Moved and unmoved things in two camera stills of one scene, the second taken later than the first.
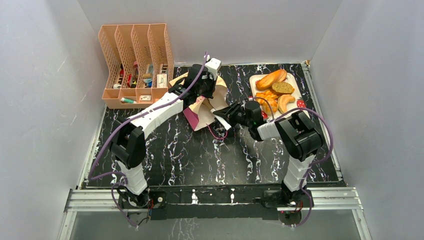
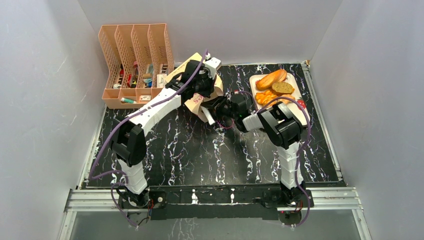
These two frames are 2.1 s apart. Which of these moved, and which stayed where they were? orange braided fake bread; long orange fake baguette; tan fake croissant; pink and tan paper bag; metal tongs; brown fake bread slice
Moved: metal tongs; pink and tan paper bag
Stayed: brown fake bread slice; tan fake croissant; orange braided fake bread; long orange fake baguette
